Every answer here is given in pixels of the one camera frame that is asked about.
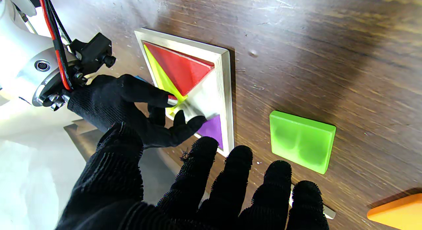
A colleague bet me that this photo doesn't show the orange tangram parallelogram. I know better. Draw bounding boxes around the orange tangram parallelogram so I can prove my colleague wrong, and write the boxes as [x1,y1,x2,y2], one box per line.
[367,193,422,230]

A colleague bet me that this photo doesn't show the white crumpled backdrop sheet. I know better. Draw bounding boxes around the white crumpled backdrop sheet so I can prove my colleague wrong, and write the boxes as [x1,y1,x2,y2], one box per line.
[0,95,89,230]

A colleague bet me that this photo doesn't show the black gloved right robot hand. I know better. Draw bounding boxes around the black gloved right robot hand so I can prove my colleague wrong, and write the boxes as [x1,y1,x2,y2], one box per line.
[67,74,207,148]

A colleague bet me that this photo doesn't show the large yellow tangram triangle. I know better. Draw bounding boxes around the large yellow tangram triangle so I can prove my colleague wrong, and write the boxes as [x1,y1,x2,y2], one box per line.
[143,45,188,115]

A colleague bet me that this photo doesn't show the light wooden square tray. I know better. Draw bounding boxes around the light wooden square tray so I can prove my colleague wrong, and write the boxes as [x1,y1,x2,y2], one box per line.
[135,28,234,157]

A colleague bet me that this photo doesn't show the purple tangram triangle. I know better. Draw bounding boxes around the purple tangram triangle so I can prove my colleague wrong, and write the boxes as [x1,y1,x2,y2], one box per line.
[197,115,224,149]

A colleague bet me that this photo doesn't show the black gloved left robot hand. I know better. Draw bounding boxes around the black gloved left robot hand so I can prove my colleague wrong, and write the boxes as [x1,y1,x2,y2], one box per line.
[56,123,330,230]

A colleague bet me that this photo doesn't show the green tangram square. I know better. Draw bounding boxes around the green tangram square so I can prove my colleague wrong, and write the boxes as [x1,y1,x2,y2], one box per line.
[269,111,336,174]

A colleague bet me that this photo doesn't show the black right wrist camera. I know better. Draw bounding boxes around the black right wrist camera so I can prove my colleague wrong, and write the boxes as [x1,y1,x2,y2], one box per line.
[69,33,116,79]

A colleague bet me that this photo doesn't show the large red tangram triangle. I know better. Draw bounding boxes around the large red tangram triangle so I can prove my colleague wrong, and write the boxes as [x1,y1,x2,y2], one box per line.
[143,41,215,97]

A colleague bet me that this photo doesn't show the red black right arm cables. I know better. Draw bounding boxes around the red black right arm cables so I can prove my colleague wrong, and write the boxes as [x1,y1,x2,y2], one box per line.
[37,0,75,92]

